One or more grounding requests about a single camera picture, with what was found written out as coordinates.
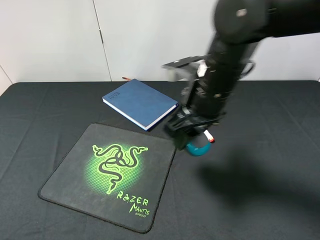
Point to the grey and teal computer mouse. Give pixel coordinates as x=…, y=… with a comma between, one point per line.
x=199, y=146

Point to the white pen with orange ends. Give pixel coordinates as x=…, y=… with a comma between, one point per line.
x=209, y=137

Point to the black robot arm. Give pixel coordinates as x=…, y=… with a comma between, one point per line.
x=239, y=27

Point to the blue hardcover notebook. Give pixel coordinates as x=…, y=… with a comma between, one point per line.
x=140, y=103

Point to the black tablecloth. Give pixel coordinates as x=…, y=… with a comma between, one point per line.
x=260, y=180

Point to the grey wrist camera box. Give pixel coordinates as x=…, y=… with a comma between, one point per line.
x=186, y=69

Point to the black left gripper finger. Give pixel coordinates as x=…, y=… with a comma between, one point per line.
x=181, y=140

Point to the black green snake mouse pad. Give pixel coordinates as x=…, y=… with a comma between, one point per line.
x=114, y=175

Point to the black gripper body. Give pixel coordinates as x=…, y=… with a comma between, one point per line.
x=184, y=121

